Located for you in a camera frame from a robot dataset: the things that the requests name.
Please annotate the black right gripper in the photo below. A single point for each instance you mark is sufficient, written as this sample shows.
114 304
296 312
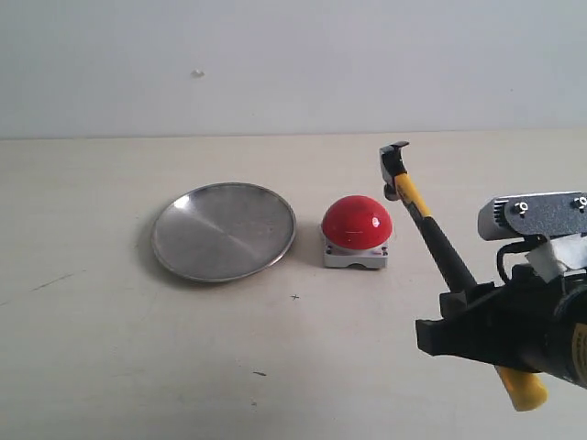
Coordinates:
540 324

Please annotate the black and yellow claw hammer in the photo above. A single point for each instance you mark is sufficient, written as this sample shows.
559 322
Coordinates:
435 247

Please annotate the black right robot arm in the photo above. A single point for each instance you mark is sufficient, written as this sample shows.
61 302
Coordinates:
526 324

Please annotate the red dome push button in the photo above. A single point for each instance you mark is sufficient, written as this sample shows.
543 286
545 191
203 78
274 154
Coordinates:
356 230

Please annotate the round steel plate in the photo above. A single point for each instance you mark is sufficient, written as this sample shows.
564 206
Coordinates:
223 232

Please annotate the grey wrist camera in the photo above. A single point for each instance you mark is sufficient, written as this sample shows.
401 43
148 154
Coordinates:
548 227

